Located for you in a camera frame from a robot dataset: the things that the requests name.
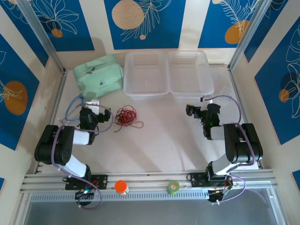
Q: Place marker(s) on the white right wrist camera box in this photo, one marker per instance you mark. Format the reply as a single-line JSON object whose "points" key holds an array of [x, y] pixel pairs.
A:
{"points": [[207, 100]]}

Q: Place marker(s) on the grey metal sheet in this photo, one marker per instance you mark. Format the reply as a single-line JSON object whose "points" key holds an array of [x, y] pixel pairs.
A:
{"points": [[150, 213]]}

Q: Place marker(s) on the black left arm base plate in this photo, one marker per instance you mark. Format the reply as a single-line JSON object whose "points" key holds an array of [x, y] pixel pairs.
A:
{"points": [[100, 182]]}

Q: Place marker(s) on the clear plastic pill box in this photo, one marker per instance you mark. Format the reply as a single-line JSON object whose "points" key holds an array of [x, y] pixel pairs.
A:
{"points": [[224, 95]]}

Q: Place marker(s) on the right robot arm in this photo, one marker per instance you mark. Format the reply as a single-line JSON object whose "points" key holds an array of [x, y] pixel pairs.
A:
{"points": [[243, 145]]}

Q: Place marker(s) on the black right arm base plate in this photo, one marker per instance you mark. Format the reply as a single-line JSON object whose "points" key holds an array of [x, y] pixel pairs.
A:
{"points": [[197, 180]]}

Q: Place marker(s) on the mint green zip pouch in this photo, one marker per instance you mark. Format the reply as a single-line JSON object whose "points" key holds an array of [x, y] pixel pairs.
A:
{"points": [[98, 77]]}

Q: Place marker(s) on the white perforated plastic basket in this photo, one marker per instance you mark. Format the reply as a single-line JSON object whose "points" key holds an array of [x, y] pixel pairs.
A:
{"points": [[189, 73], [146, 75]]}

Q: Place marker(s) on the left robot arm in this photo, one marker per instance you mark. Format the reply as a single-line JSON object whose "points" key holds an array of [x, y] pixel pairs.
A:
{"points": [[58, 145]]}

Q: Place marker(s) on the aluminium front rail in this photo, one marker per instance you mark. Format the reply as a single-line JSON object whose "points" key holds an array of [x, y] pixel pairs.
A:
{"points": [[150, 180]]}

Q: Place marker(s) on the orange lid bottle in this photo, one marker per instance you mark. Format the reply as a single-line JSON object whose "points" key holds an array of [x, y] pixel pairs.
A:
{"points": [[121, 186]]}

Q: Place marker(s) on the blue stethoscope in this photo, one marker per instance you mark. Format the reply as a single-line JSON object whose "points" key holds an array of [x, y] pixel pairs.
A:
{"points": [[68, 110]]}

